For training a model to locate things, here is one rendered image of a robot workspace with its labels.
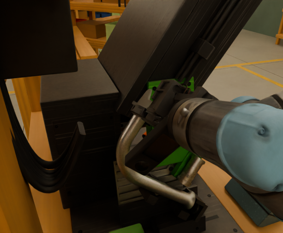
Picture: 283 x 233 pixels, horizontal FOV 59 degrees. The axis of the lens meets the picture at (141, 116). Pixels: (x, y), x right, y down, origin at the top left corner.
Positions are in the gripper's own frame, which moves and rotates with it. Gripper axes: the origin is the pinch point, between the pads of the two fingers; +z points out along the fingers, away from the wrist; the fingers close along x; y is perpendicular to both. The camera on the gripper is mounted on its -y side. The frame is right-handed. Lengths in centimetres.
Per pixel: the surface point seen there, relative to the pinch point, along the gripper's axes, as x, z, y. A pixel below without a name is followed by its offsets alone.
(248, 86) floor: -220, 265, 145
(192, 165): -18.1, 0.4, -3.2
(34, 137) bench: 13, 62, -29
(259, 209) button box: -41.6, -1.9, -3.5
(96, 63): 11.3, 30.1, 8.1
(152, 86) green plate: 0.8, 2.0, 7.2
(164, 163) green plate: -12.9, 3.5, -6.4
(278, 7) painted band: -349, 500, 473
